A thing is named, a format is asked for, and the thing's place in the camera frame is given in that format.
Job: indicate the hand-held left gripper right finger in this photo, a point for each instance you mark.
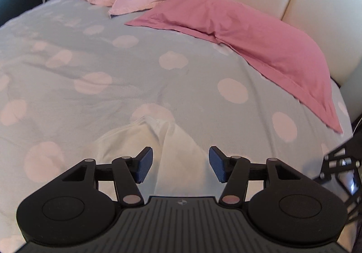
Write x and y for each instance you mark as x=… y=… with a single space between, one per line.
x=216 y=165

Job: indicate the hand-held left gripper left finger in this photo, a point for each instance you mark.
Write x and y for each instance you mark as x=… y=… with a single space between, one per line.
x=145 y=165

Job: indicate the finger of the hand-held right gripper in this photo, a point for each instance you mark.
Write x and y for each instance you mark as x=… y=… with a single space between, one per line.
x=338 y=166

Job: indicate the white t-shirt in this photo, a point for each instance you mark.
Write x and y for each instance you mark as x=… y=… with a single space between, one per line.
x=175 y=162

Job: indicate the grey pink-dotted blanket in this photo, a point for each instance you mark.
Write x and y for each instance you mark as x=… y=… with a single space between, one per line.
x=84 y=58

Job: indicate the dark pink pillow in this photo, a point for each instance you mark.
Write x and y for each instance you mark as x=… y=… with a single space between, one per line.
x=254 y=38

